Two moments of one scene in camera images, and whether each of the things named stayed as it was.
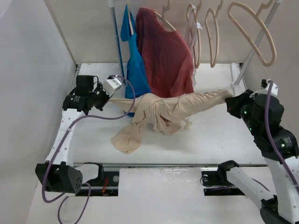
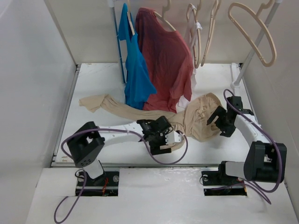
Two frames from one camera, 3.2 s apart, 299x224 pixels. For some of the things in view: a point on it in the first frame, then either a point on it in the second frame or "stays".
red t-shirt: x=166 y=56 stays
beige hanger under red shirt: x=165 y=8 stays
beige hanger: x=209 y=36 -> x=216 y=8
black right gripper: x=233 y=102 -> x=226 y=130
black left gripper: x=100 y=87 -> x=156 y=147
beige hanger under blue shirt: x=131 y=25 stays
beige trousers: x=164 y=114 -> x=193 y=120
